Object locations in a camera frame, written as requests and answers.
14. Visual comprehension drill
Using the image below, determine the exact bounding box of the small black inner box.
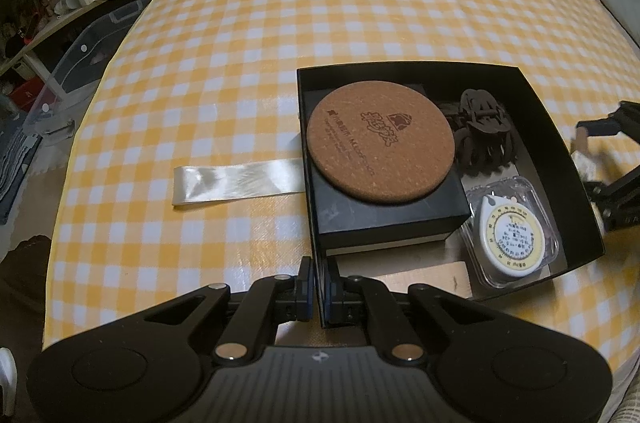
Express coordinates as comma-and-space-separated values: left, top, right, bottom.
303, 148, 471, 258

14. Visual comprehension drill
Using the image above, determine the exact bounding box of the round tape measure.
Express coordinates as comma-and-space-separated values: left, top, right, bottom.
463, 176, 560, 293

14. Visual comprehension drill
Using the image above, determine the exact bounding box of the black hair claw clip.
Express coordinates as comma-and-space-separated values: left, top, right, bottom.
437, 89, 518, 176

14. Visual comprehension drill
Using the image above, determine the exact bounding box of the round cork coaster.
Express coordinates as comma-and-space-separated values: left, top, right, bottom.
306, 80, 454, 203

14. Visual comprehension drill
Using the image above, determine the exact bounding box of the folded dark striped fabric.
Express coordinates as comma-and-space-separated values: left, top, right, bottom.
0, 124, 41, 225

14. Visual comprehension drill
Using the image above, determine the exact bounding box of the clear plastic storage bin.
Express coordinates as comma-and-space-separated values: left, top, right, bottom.
23, 0, 151, 144

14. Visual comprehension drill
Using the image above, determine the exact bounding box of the yellow white checkered tablecloth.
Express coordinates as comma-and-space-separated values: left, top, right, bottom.
41, 0, 640, 379

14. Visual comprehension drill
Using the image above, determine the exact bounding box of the black cardboard box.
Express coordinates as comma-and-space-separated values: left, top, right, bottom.
297, 61, 604, 307

